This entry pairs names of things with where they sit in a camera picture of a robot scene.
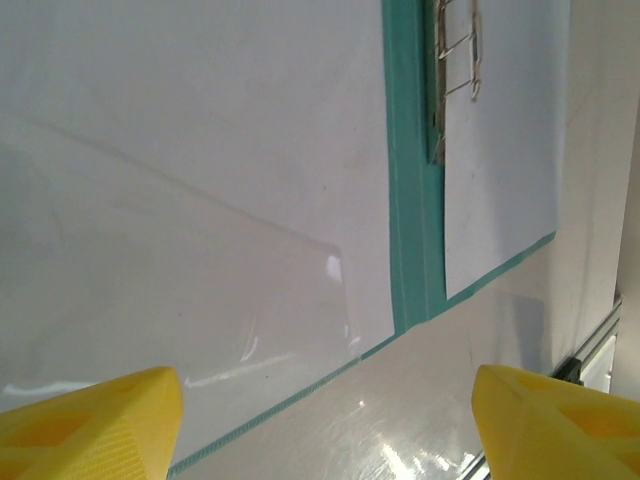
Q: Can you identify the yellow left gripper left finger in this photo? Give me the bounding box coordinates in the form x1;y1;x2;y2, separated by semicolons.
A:
0;366;185;480

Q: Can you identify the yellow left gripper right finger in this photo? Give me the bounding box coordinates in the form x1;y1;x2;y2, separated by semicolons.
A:
472;363;640;480

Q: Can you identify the white paper sheet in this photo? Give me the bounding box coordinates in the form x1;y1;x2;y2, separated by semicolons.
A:
442;0;571;301
0;0;400;461

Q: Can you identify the green plastic folder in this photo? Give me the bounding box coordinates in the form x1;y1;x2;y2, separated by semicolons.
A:
167;0;559;479

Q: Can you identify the metal folder clip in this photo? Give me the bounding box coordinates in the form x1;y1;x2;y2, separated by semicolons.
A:
424;0;487;166

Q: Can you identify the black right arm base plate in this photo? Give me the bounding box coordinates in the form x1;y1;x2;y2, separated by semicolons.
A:
551;355;585;387

